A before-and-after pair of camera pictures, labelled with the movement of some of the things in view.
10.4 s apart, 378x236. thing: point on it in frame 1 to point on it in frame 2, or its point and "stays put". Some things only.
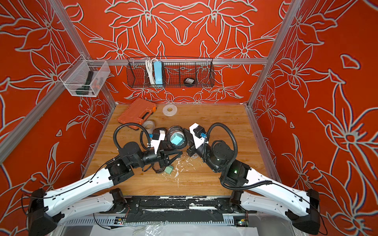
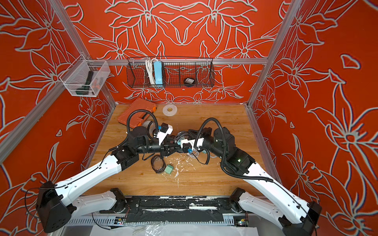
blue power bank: x=158 y=71 stays put
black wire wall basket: x=169 y=72 stays put
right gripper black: x=194 y=150 to x=201 y=134
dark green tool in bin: x=84 y=90 stays put
